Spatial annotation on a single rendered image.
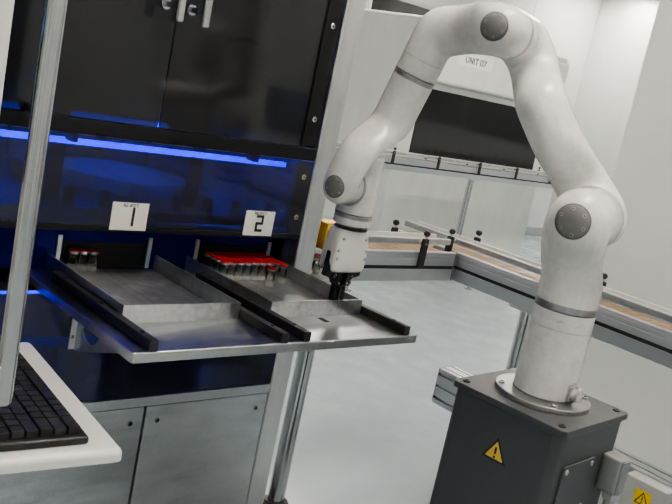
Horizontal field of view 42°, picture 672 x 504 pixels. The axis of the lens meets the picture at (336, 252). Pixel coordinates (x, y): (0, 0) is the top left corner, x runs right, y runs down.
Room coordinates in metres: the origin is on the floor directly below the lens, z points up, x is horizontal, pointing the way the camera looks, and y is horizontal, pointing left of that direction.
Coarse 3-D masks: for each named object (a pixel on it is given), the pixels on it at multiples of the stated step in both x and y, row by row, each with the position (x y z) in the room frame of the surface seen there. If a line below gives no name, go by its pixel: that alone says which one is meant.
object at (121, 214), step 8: (112, 208) 1.76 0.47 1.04; (120, 208) 1.77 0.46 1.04; (128, 208) 1.78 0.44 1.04; (136, 208) 1.80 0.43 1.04; (144, 208) 1.81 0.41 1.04; (112, 216) 1.76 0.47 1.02; (120, 216) 1.77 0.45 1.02; (128, 216) 1.79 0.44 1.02; (136, 216) 1.80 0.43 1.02; (144, 216) 1.81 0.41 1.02; (112, 224) 1.76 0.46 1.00; (120, 224) 1.78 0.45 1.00; (128, 224) 1.79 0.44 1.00; (136, 224) 1.80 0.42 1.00; (144, 224) 1.81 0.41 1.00
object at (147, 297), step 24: (48, 264) 1.75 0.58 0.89; (168, 264) 1.89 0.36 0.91; (96, 288) 1.59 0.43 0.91; (120, 288) 1.73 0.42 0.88; (144, 288) 1.76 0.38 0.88; (168, 288) 1.80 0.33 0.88; (192, 288) 1.81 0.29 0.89; (120, 312) 1.52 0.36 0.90; (144, 312) 1.54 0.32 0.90; (168, 312) 1.58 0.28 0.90; (192, 312) 1.61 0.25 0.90; (216, 312) 1.65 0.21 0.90
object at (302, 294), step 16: (192, 272) 1.97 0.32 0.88; (208, 272) 1.92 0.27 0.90; (288, 272) 2.12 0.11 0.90; (304, 272) 2.07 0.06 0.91; (240, 288) 1.83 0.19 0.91; (256, 288) 1.95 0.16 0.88; (272, 288) 1.98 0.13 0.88; (288, 288) 2.02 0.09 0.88; (304, 288) 2.05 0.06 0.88; (320, 288) 2.02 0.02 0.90; (272, 304) 1.75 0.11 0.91; (288, 304) 1.78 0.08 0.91; (304, 304) 1.81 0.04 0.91; (320, 304) 1.84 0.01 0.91; (336, 304) 1.87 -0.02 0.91; (352, 304) 1.90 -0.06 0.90
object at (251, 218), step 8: (248, 216) 2.00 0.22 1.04; (256, 216) 2.01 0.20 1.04; (264, 216) 2.03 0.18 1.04; (272, 216) 2.05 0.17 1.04; (248, 224) 2.00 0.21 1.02; (264, 224) 2.03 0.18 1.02; (272, 224) 2.05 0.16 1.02; (248, 232) 2.00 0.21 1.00; (256, 232) 2.02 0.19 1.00; (264, 232) 2.04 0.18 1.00
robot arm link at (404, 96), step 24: (384, 96) 1.85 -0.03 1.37; (408, 96) 1.83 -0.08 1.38; (384, 120) 1.84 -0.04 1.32; (408, 120) 1.84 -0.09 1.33; (360, 144) 1.80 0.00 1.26; (384, 144) 1.81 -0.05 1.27; (336, 168) 1.80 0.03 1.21; (360, 168) 1.79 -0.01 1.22; (336, 192) 1.80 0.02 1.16; (360, 192) 1.83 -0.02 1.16
